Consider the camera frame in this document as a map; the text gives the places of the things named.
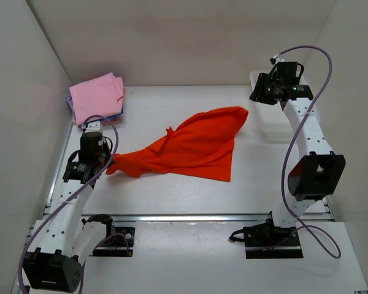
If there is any orange t shirt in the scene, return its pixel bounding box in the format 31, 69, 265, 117
106, 107, 249, 182

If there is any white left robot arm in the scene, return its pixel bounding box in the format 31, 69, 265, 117
18, 130, 118, 293

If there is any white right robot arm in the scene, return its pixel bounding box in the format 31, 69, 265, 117
250, 59, 346, 230

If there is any white plastic basket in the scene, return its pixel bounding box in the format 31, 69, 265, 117
249, 69, 321, 143

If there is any blue folded t shirt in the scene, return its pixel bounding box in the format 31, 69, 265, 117
107, 107, 124, 120

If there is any salmon folded t shirt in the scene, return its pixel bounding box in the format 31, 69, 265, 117
72, 87, 126, 126

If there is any lilac folded t shirt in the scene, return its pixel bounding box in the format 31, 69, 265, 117
66, 95, 74, 113

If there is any pink folded t shirt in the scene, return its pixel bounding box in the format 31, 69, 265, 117
69, 73, 125, 126

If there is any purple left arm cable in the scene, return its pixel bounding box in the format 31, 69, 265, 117
18, 115, 131, 292

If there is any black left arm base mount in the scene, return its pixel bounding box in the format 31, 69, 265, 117
83, 214, 136, 257

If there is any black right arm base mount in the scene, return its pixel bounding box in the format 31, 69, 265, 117
229, 219, 304, 260

